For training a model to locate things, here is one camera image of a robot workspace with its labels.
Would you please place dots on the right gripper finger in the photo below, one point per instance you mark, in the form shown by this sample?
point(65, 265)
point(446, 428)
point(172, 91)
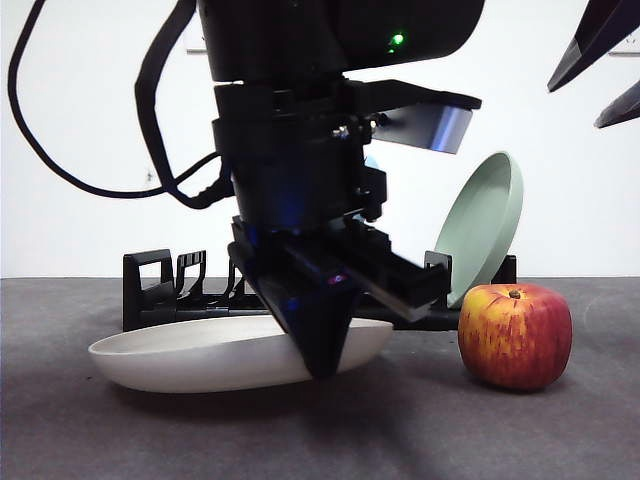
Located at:
point(622, 110)
point(610, 25)

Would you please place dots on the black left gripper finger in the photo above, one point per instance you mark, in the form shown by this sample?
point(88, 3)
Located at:
point(315, 325)

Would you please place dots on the cream yellow round plate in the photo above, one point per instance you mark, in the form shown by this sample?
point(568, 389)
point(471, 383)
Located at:
point(200, 355)

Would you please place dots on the red yellow apple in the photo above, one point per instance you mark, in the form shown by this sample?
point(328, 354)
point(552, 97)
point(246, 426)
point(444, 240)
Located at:
point(515, 340)

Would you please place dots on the green round plate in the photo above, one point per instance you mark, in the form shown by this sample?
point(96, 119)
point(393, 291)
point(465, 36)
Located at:
point(480, 215)

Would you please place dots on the blue round plate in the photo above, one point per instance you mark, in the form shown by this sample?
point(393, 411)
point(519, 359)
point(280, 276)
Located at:
point(371, 161)

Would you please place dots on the black plastic plate rack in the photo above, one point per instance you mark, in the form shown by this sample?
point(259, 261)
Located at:
point(155, 305)

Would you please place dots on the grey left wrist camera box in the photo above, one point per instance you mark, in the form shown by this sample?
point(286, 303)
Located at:
point(440, 125)

